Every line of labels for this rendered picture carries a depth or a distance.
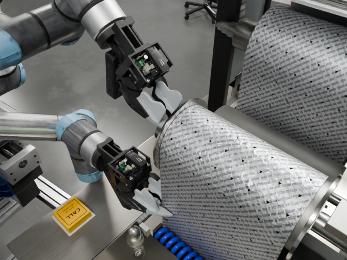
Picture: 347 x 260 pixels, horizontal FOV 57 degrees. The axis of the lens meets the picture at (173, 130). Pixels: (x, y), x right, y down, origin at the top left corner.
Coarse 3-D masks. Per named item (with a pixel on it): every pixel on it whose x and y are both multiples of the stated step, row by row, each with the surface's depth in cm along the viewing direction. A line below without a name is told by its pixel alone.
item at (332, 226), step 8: (336, 208) 42; (344, 208) 42; (336, 216) 42; (344, 216) 42; (328, 224) 41; (336, 224) 41; (344, 224) 41; (328, 232) 42; (336, 232) 41; (344, 232) 40; (344, 240) 40
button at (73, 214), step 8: (72, 200) 86; (64, 208) 84; (72, 208) 84; (80, 208) 84; (56, 216) 83; (64, 216) 82; (72, 216) 82; (80, 216) 82; (88, 216) 84; (64, 224) 81; (72, 224) 81; (80, 224) 83
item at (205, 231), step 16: (176, 192) 57; (176, 208) 61; (192, 208) 56; (176, 224) 65; (192, 224) 60; (208, 224) 55; (224, 224) 51; (192, 240) 64; (208, 240) 59; (224, 240) 54; (240, 240) 51; (208, 256) 63; (224, 256) 58; (240, 256) 53; (256, 256) 50; (272, 256) 47
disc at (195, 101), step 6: (186, 102) 53; (192, 102) 54; (198, 102) 56; (204, 102) 58; (180, 108) 52; (174, 114) 52; (168, 120) 51; (162, 126) 52; (168, 126) 52; (162, 132) 51; (156, 138) 52; (162, 138) 52; (156, 144) 52; (156, 150) 53; (156, 156) 54; (156, 162) 55
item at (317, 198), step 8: (328, 184) 44; (320, 192) 42; (312, 200) 42; (320, 200) 41; (312, 208) 41; (304, 216) 41; (296, 224) 42; (304, 224) 41; (296, 232) 42; (288, 240) 43; (288, 248) 44
